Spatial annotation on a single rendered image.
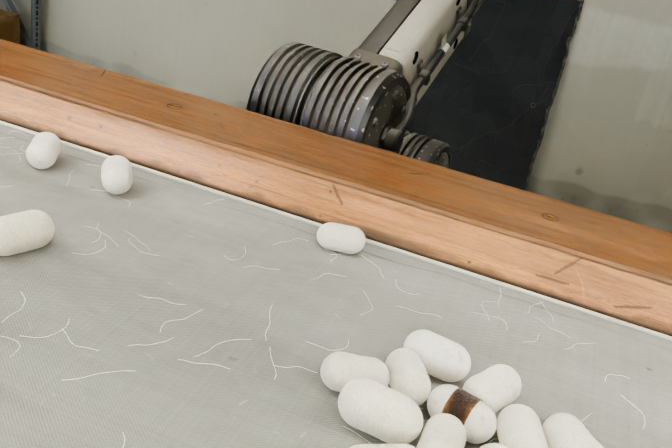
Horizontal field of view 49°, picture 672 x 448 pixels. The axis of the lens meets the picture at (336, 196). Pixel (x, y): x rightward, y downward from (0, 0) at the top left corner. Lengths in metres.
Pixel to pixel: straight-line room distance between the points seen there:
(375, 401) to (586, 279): 0.21
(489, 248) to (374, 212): 0.08
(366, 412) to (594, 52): 2.08
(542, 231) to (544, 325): 0.08
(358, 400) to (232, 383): 0.06
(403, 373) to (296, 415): 0.05
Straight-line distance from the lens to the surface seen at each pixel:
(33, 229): 0.43
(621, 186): 2.46
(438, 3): 0.83
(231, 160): 0.54
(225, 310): 0.40
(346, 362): 0.35
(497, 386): 0.36
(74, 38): 2.91
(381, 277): 0.46
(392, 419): 0.33
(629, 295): 0.50
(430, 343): 0.37
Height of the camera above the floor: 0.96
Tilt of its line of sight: 23 degrees down
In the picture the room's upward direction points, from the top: 11 degrees clockwise
